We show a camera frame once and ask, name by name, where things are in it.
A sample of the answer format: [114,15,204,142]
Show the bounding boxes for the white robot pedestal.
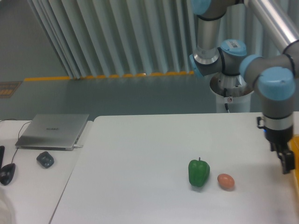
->
[210,72,253,113]

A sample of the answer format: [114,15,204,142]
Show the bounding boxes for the black computer mouse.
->
[0,163,16,186]

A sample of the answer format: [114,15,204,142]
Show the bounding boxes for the black mouse cable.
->
[0,119,32,165]

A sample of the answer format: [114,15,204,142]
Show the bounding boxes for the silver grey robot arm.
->
[190,0,299,174]

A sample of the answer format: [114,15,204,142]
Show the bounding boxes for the grey pleated curtain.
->
[27,0,299,79]

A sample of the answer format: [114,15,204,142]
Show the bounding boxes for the dark earbuds case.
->
[36,151,55,168]

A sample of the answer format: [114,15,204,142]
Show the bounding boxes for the brown egg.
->
[217,174,235,189]

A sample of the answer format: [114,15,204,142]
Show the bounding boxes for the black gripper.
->
[264,126,294,174]

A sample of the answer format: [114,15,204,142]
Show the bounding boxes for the black stick object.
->
[0,146,5,168]

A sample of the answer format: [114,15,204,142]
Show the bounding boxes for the green bell pepper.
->
[188,158,210,188]

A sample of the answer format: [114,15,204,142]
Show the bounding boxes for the silver closed laptop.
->
[15,114,89,151]

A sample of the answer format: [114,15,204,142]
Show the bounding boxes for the yellow plastic basket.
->
[288,134,299,185]

